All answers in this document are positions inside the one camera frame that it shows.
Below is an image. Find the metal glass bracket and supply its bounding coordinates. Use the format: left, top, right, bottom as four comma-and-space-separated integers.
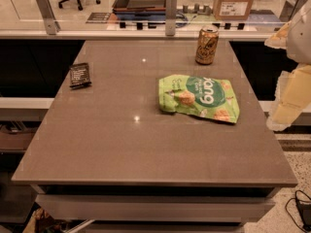
36, 0, 60, 35
279, 0, 308, 22
165, 0, 177, 36

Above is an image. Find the orange soda can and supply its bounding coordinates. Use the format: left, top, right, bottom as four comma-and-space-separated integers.
195, 24, 219, 65

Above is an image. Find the green snack chip bag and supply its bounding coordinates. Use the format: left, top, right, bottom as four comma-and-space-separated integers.
158, 75, 240, 123

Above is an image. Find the black cable on floor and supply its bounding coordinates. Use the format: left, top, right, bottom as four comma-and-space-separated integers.
284, 189, 311, 233

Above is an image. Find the right metal glass bracket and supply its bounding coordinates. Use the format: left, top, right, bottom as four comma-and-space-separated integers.
279, 0, 308, 22

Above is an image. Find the dark rxbar chocolate bar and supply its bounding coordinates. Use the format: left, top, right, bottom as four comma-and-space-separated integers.
69, 63, 91, 88

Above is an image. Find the left metal glass bracket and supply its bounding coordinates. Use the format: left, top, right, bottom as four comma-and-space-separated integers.
36, 0, 60, 35

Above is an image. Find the cardboard box with label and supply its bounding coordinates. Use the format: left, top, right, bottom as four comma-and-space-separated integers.
213, 0, 254, 20

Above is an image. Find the middle metal glass bracket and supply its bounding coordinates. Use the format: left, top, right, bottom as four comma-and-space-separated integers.
165, 0, 177, 36

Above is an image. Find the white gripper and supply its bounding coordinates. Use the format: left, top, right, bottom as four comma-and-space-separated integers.
264, 0, 311, 131

